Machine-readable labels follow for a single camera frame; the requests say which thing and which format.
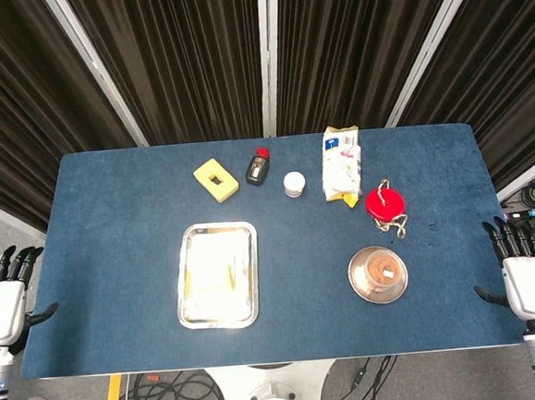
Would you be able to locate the round steel plate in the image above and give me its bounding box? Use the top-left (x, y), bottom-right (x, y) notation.
top-left (346, 243), bottom-right (411, 307)

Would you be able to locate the rectangular steel tray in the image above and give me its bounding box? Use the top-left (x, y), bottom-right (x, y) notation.
top-left (170, 218), bottom-right (265, 333)

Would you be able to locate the white and yellow bag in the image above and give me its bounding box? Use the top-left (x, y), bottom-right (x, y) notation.
top-left (317, 123), bottom-right (367, 212)

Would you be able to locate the red disc with rope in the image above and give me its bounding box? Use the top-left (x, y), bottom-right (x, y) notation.
top-left (363, 177), bottom-right (411, 242)

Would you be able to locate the black pleated curtain panel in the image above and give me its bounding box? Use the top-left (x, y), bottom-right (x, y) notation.
top-left (64, 0), bottom-right (271, 154)
top-left (0, 0), bottom-right (143, 236)
top-left (266, 0), bottom-right (476, 138)
top-left (390, 0), bottom-right (535, 198)

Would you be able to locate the blue table cloth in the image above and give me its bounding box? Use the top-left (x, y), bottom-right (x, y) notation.
top-left (3, 116), bottom-right (535, 385)

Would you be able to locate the small white jar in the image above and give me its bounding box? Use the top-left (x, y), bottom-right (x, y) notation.
top-left (282, 170), bottom-right (308, 199)

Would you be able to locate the yellow sponge with hole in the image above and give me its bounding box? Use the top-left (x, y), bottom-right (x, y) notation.
top-left (191, 156), bottom-right (242, 206)

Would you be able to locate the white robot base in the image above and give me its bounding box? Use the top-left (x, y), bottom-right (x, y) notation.
top-left (206, 358), bottom-right (338, 400)

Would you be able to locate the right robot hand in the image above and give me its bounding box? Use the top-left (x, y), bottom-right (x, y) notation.
top-left (468, 213), bottom-right (535, 326)

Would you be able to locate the black bottle with red cap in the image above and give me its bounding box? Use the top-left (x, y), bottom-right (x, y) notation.
top-left (242, 146), bottom-right (273, 188)

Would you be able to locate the brown round container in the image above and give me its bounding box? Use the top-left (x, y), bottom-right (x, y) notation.
top-left (362, 247), bottom-right (407, 295)

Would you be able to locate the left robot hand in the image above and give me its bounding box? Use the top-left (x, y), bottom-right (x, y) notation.
top-left (0, 242), bottom-right (63, 358)

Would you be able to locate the black cable with inline box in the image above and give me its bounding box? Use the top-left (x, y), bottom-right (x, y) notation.
top-left (334, 354), bottom-right (401, 400)

